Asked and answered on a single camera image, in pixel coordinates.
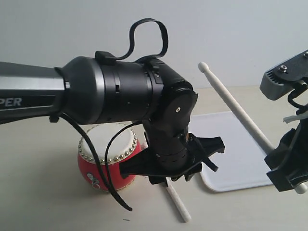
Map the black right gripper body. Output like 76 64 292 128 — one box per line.
264 119 308 192

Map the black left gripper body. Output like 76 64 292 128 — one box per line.
120 122 225 184

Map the white drumstick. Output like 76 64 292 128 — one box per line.
166 179 192 222
198 62 308 194

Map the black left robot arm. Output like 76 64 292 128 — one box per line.
0 52 225 184

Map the small red drum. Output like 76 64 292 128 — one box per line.
77 123 141 192

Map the white plastic tray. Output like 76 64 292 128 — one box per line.
189 112 272 193

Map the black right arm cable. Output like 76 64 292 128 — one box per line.
287 84 308 114

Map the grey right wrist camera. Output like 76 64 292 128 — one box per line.
259 50 308 101

